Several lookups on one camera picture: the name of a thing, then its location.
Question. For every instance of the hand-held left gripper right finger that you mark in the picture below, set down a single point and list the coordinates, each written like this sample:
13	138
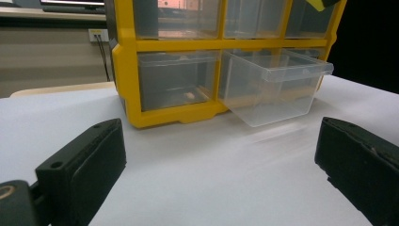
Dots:
363	169

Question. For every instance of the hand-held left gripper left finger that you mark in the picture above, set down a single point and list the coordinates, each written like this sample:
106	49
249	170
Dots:
81	169

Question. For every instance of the yellow black parts organizer cabinet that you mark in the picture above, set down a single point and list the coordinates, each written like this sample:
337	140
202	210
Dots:
125	69

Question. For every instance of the transparent plastic drawer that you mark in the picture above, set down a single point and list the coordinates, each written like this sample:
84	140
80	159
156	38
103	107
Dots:
269	97

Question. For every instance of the beige wooden table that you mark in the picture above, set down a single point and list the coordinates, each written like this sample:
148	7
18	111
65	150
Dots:
62	88

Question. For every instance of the grid of clear drawers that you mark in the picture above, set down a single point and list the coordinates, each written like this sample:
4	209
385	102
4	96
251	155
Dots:
175	81

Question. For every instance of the white wall socket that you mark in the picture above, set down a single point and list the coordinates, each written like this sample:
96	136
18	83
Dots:
98	35

